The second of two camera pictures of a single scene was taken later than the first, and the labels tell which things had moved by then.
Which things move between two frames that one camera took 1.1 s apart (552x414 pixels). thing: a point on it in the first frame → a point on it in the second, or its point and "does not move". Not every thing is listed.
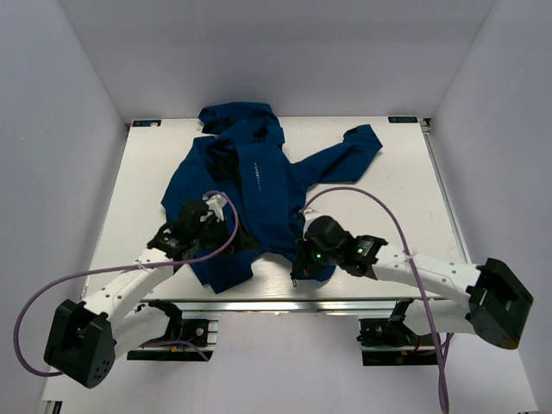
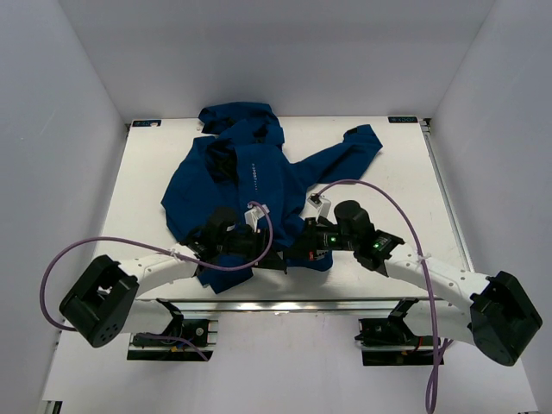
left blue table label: x=146 y=123 does not move
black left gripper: x=222 y=226 → x=258 y=244
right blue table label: x=403 y=120 does not move
